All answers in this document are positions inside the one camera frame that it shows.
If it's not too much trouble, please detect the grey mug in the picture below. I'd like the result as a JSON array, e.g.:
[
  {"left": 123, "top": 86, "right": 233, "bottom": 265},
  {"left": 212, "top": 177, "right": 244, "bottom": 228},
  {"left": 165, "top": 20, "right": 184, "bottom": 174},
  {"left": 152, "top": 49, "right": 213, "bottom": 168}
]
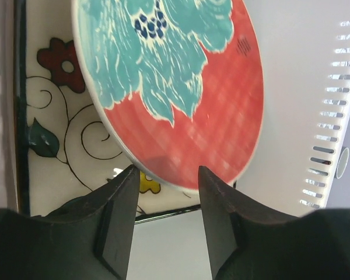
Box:
[{"left": 334, "top": 146, "right": 349, "bottom": 179}]

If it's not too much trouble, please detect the square floral ceramic plate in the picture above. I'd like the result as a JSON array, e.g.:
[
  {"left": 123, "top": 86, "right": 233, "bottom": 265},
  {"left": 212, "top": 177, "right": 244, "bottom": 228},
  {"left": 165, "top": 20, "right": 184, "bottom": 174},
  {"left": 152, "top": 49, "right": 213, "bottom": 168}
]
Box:
[{"left": 12, "top": 0, "right": 237, "bottom": 225}]

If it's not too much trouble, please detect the red plate teal flower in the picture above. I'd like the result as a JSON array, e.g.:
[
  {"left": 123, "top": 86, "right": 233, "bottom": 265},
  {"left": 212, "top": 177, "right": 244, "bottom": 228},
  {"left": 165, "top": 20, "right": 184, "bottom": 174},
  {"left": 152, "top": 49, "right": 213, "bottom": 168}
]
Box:
[{"left": 71, "top": 1, "right": 264, "bottom": 193}]

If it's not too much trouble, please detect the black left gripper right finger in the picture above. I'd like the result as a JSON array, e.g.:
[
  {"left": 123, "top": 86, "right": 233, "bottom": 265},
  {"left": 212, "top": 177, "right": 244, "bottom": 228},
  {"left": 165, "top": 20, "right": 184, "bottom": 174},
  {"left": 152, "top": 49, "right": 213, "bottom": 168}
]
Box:
[{"left": 198, "top": 166, "right": 350, "bottom": 279}]

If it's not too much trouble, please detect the white plastic bin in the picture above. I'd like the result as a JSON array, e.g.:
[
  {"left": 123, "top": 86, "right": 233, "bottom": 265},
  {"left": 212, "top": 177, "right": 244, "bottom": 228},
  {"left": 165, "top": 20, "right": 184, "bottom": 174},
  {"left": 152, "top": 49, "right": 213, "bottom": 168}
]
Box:
[{"left": 0, "top": 1, "right": 350, "bottom": 279}]

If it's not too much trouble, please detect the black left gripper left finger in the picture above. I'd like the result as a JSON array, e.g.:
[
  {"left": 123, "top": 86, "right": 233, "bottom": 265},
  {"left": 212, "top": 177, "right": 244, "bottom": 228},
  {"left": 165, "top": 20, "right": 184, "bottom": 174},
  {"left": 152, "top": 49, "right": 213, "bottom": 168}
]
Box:
[{"left": 0, "top": 166, "right": 140, "bottom": 279}]

